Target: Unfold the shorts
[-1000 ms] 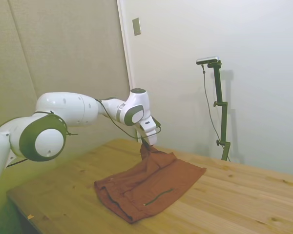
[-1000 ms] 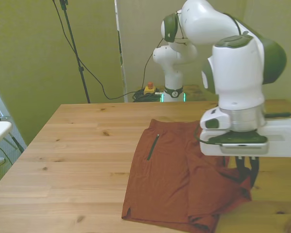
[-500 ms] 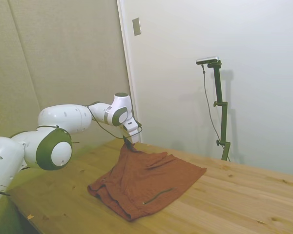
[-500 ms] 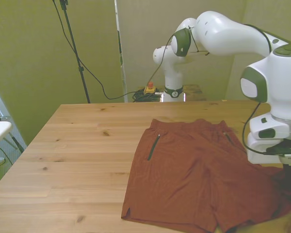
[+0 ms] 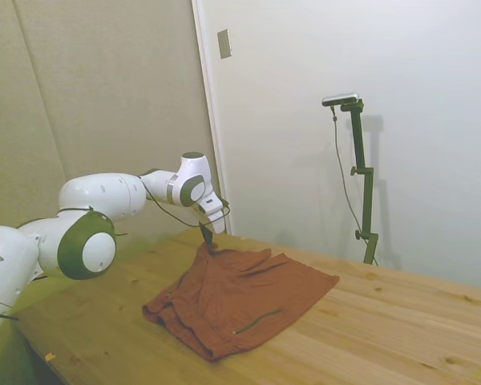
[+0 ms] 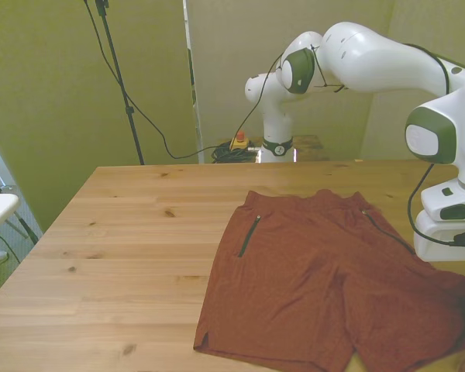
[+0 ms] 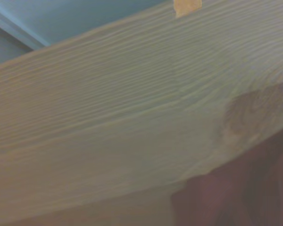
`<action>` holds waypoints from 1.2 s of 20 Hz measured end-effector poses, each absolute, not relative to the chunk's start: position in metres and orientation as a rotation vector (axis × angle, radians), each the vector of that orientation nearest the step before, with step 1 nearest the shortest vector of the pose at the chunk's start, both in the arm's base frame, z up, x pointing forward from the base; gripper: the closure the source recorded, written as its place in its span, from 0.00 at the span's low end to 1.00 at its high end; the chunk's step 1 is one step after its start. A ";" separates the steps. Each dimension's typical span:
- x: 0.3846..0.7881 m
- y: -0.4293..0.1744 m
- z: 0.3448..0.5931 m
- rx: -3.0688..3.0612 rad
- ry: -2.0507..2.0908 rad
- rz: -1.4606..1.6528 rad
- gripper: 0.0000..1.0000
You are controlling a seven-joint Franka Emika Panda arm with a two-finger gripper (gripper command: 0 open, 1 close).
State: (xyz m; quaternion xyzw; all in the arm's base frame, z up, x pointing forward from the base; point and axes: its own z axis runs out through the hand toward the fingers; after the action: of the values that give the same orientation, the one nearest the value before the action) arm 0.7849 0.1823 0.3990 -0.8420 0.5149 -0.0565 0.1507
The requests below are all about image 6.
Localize yellow emergency stop button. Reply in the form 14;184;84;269
229;131;250;153

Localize black coiled cable bundle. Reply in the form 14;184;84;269
210;140;263;164

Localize black tripod pole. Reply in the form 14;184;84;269
94;0;146;166

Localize black tripod cable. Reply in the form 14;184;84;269
82;0;222;160

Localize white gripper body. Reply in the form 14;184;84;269
414;208;465;262

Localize white panel edge strip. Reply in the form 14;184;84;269
182;0;203;164

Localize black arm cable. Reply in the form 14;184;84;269
234;43;465;249

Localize rust red shorts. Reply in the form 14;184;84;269
193;188;465;372

